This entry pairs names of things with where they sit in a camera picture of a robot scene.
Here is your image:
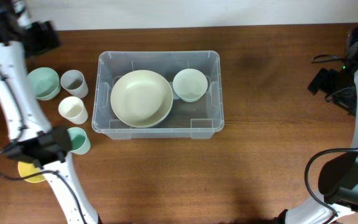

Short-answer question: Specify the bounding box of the green cup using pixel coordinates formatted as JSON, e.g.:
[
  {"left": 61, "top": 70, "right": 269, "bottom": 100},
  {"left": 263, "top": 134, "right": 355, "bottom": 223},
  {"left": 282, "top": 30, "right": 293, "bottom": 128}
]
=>
[{"left": 68, "top": 127, "right": 91, "bottom": 155}]

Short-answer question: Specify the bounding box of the grey cup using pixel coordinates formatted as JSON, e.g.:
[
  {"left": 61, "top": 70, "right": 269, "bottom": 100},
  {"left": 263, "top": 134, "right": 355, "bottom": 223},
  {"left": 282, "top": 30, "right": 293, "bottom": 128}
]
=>
[{"left": 60, "top": 70, "right": 88, "bottom": 98}]

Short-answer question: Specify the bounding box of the clear plastic storage bin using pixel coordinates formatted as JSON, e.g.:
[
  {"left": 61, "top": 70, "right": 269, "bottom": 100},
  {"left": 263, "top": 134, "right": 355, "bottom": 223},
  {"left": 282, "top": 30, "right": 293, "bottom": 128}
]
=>
[{"left": 91, "top": 50, "right": 224, "bottom": 140}]

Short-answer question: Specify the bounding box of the yellow bowl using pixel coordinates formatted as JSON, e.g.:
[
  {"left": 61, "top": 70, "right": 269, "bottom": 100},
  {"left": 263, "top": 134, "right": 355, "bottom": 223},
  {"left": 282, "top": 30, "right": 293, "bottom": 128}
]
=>
[{"left": 17, "top": 162, "right": 45, "bottom": 183}]

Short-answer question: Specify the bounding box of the beige plate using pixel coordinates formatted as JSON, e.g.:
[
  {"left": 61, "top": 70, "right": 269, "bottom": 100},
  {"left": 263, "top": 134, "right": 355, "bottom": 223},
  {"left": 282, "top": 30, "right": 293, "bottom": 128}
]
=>
[
  {"left": 112, "top": 101, "right": 173, "bottom": 128},
  {"left": 109, "top": 69, "right": 174, "bottom": 126}
]

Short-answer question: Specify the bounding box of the white bowl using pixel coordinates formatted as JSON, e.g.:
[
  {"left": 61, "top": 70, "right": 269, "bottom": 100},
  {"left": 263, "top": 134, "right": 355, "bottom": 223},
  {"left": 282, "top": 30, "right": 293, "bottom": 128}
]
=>
[{"left": 173, "top": 68, "right": 208, "bottom": 103}]

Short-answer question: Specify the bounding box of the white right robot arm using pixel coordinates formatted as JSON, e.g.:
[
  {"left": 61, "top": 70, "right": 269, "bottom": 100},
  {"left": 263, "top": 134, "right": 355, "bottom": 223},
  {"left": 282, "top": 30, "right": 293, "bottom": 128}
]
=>
[{"left": 273, "top": 27, "right": 358, "bottom": 224}]

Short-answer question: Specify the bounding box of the green bowl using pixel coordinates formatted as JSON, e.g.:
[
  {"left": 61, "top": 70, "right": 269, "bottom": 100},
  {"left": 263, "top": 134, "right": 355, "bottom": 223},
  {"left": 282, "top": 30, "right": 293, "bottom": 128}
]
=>
[{"left": 27, "top": 67, "right": 61, "bottom": 101}]

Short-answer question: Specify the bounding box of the cream cup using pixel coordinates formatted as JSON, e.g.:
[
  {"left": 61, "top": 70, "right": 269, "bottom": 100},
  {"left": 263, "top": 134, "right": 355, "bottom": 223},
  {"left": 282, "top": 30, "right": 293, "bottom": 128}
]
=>
[{"left": 58, "top": 96, "right": 88, "bottom": 124}]

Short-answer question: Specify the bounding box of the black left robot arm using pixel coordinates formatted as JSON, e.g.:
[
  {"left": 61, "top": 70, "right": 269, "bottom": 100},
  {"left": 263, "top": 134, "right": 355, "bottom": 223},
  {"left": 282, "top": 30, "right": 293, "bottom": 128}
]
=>
[{"left": 0, "top": 1, "right": 101, "bottom": 223}]

